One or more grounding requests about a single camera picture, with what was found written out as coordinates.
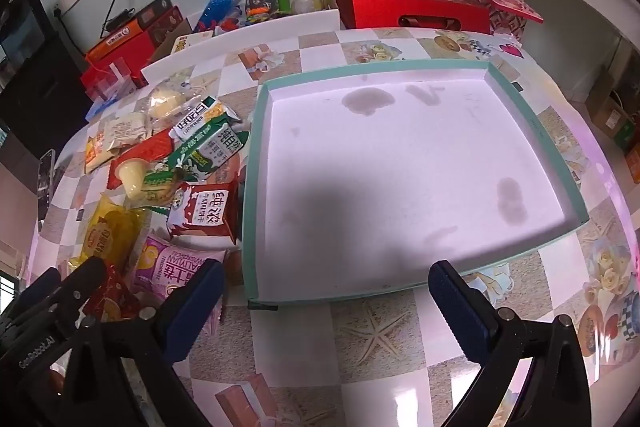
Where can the cream snack packet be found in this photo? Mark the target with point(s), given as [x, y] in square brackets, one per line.
[115, 139]

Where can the clear jar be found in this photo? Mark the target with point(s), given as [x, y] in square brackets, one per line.
[304, 4]

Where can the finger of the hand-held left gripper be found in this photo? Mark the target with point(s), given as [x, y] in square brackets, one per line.
[80, 284]
[40, 287]

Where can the plain red snack packet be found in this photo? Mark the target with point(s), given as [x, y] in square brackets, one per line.
[150, 149]

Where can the red orange snack packet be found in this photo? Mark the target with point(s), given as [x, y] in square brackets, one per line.
[115, 297]

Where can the yellow white card box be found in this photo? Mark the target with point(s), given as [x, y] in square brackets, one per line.
[181, 44]

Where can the dark flat box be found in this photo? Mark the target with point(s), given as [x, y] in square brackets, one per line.
[155, 9]

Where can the brown heart print box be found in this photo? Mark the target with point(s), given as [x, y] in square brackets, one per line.
[167, 27]

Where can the light green snack packet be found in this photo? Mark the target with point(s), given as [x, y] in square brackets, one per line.
[162, 187]

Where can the teal rimmed white tray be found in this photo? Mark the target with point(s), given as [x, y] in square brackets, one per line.
[400, 167]

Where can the orange box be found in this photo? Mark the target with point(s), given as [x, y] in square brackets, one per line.
[117, 42]

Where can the clear bag of bread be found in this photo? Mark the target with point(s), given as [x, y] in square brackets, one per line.
[167, 104]

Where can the dark green snack packet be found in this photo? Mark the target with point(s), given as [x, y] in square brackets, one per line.
[215, 152]

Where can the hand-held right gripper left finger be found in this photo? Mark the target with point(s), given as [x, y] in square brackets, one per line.
[197, 302]

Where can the yellow jelly cup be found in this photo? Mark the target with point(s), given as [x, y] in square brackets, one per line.
[132, 179]

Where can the brown storage cartons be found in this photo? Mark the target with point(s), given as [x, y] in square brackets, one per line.
[610, 112]

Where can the pink snack packet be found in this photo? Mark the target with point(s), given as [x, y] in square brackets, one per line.
[165, 267]

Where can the black patterned toy bag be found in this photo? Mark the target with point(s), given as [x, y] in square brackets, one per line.
[260, 7]

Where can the black power adapter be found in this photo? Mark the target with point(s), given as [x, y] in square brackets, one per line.
[120, 19]

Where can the white green snack packet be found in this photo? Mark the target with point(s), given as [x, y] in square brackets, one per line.
[197, 117]

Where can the clear plastic box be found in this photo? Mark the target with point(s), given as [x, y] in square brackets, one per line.
[110, 84]

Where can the red gift box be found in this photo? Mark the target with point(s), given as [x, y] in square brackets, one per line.
[400, 4]

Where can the brown milk biscuit packet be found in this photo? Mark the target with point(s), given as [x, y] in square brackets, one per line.
[205, 212]

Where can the blue bottle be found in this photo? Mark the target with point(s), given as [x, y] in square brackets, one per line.
[217, 7]

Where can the red patterned tin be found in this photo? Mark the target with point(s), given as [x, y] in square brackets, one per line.
[505, 7]

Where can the colourful small toys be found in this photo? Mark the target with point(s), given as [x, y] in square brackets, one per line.
[230, 21]

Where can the yellow snack packet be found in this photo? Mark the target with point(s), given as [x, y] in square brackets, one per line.
[110, 232]

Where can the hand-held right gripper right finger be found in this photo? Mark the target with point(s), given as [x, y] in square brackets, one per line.
[457, 307]

